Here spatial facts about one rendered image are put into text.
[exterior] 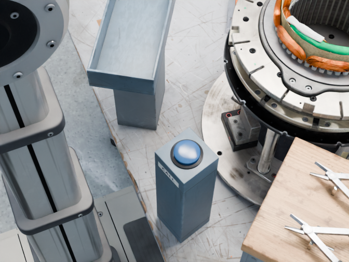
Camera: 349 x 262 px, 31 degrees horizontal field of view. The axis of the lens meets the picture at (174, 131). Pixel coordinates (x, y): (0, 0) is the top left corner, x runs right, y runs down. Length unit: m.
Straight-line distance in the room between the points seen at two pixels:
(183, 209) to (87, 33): 0.55
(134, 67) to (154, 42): 0.06
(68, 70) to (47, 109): 1.51
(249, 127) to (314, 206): 0.32
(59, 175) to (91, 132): 1.24
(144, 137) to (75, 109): 1.00
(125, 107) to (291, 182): 0.42
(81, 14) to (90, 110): 0.82
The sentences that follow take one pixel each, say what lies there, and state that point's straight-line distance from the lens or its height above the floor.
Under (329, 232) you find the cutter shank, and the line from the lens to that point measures 0.86.
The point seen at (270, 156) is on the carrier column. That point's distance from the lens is 1.13.
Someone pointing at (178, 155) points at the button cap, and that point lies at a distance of 0.94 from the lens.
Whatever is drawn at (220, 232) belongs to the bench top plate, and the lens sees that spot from 1.17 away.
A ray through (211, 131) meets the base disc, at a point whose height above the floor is 0.80.
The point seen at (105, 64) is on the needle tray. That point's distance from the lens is 1.05.
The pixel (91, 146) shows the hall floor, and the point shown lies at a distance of 2.15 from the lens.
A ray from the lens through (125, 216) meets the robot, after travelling 1.75.
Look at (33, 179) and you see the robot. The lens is 0.93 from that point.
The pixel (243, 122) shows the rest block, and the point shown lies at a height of 0.84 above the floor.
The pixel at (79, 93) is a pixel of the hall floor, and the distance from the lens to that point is 2.27.
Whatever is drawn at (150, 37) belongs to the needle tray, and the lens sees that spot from 1.08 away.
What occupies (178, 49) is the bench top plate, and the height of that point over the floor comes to 0.78.
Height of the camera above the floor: 1.87
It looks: 60 degrees down
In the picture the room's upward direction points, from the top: 1 degrees clockwise
